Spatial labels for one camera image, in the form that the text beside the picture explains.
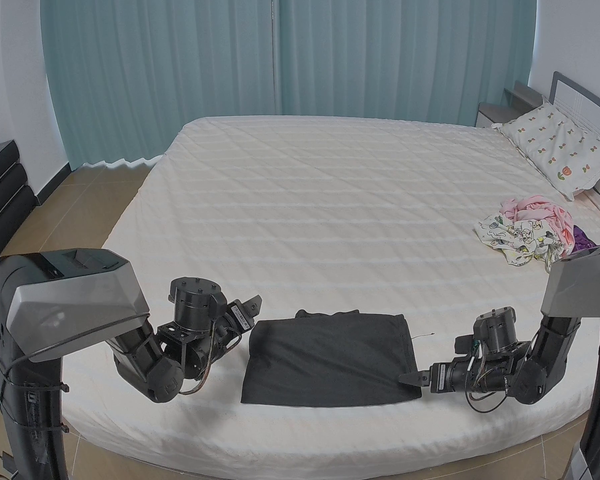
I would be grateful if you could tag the black T-shirt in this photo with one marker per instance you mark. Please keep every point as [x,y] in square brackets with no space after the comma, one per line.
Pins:
[330,358]

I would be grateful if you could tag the black chest of drawers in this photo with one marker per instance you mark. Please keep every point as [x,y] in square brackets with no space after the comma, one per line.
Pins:
[2,193]

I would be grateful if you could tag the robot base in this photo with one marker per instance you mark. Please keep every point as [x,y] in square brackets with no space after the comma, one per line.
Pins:
[577,463]

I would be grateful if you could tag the bed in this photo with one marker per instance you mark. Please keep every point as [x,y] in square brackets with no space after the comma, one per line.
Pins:
[305,218]

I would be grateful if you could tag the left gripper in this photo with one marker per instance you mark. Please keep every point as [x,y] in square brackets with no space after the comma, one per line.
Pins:
[232,320]

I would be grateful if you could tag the pink garment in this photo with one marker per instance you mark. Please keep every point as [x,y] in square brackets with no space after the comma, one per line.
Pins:
[540,213]

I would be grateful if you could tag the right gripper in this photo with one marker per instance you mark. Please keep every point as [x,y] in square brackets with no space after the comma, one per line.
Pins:
[447,375]

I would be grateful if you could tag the white printed pillow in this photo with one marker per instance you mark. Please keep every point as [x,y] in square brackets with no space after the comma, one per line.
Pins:
[560,148]

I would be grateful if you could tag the purple garment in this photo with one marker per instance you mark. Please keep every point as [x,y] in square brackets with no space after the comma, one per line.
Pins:
[580,240]

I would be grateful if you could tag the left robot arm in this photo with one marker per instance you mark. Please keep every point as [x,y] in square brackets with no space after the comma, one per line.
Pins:
[75,298]

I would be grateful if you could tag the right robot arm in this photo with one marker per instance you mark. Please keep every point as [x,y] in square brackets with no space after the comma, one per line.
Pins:
[575,288]

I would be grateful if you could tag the grey bedside table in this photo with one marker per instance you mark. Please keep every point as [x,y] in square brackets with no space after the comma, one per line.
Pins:
[500,110]

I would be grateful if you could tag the white printed garment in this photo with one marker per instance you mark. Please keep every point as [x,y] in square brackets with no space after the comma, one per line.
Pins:
[515,238]

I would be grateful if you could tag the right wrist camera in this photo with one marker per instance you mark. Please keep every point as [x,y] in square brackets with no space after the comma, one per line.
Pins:
[465,344]

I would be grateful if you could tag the blue-green curtain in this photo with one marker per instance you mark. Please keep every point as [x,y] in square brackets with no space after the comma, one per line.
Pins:
[280,43]

